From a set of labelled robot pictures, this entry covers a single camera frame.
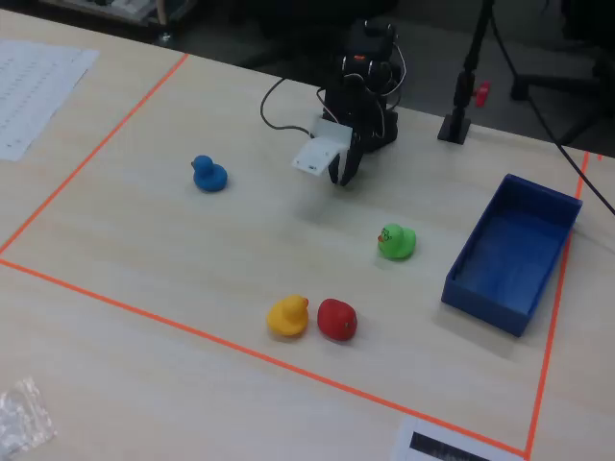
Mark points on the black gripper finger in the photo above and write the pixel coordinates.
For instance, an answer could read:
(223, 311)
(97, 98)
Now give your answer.
(334, 169)
(351, 163)

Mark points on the blue rubber duck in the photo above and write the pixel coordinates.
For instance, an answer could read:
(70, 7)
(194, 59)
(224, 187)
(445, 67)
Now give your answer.
(209, 175)

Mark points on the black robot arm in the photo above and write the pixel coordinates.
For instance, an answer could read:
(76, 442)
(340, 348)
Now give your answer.
(371, 45)

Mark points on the green rubber duck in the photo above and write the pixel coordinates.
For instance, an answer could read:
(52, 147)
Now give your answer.
(397, 242)

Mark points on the red rubber duck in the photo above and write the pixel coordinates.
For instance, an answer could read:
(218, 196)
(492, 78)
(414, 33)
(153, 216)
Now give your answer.
(336, 319)

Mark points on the yellow rubber duck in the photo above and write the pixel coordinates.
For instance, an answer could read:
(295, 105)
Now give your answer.
(287, 317)

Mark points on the blue plastic box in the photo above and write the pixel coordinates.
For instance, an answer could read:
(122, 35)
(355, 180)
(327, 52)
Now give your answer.
(509, 249)

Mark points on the red clamp knob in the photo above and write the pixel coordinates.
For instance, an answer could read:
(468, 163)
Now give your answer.
(482, 93)

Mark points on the black office chair base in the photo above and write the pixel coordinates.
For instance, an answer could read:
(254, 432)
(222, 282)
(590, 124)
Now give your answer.
(548, 81)

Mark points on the orange tape strip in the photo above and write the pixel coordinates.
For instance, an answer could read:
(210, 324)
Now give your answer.
(269, 357)
(91, 153)
(552, 336)

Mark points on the paper with black bar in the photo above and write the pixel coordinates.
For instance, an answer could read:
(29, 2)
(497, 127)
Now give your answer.
(432, 444)

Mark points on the white printed table sheet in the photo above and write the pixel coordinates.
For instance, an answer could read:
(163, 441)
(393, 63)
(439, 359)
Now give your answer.
(33, 96)

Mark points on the clear plastic bag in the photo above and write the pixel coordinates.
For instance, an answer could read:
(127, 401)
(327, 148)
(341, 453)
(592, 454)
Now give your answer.
(21, 420)

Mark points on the white gripper camera mount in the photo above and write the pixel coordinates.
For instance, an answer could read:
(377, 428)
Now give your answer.
(317, 151)

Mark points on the black camera stand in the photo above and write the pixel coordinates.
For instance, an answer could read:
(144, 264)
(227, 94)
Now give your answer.
(463, 89)

